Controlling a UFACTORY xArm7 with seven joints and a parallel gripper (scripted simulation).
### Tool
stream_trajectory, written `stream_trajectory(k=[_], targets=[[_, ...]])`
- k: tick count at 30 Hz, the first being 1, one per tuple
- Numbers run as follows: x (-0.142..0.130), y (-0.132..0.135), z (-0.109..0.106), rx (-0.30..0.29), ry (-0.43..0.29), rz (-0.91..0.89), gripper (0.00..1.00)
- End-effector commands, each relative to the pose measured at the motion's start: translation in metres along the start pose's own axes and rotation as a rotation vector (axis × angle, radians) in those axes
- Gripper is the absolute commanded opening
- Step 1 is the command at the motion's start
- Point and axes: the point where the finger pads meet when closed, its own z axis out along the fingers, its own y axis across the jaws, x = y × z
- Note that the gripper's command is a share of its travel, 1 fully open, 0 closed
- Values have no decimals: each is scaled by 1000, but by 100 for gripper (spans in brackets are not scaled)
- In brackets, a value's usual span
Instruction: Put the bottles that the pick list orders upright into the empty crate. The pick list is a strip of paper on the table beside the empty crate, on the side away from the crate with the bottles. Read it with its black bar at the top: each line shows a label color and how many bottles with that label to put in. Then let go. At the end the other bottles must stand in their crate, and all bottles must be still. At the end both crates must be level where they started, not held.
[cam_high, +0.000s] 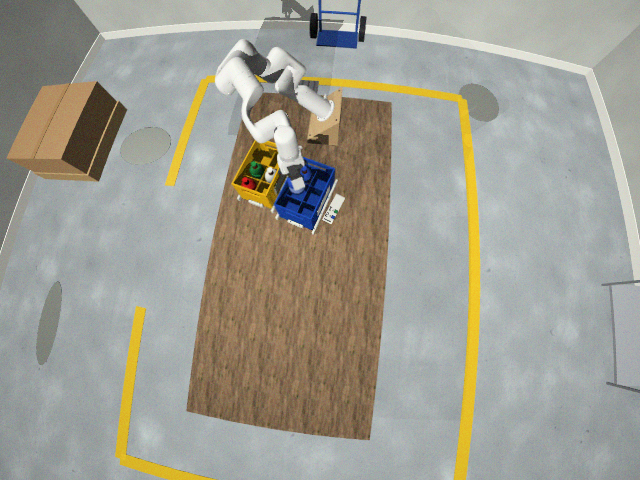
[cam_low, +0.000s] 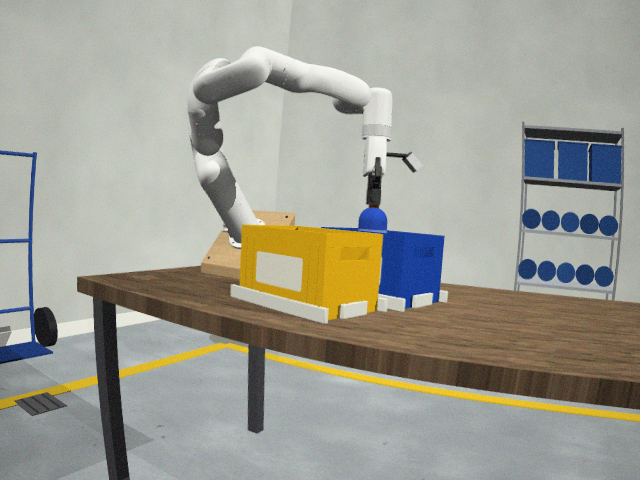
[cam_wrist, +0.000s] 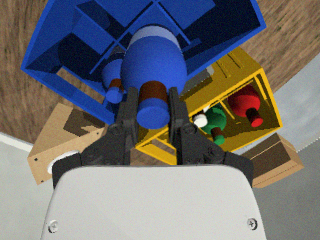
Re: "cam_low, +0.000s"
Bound blue divided crate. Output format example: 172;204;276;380
336;227;445;309

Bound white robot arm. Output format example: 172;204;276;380
187;46;392;249

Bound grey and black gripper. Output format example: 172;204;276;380
362;135;391;205

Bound yellow plastic crate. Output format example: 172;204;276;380
240;225;383;320

